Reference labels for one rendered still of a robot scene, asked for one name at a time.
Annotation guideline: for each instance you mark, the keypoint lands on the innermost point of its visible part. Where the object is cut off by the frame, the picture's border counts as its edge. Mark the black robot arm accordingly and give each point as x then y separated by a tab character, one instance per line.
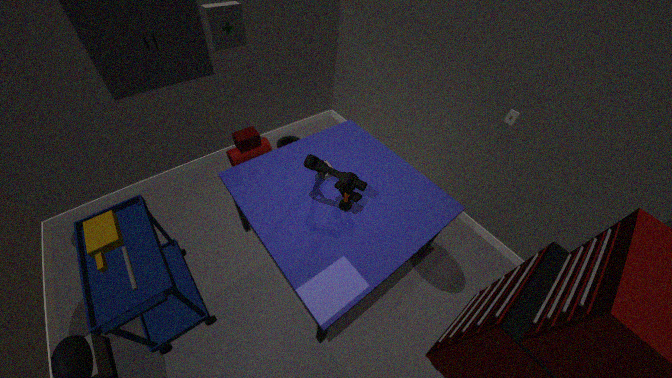
313	163

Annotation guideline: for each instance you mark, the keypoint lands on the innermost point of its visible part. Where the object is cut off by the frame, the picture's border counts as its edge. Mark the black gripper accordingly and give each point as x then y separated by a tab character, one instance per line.
343	188

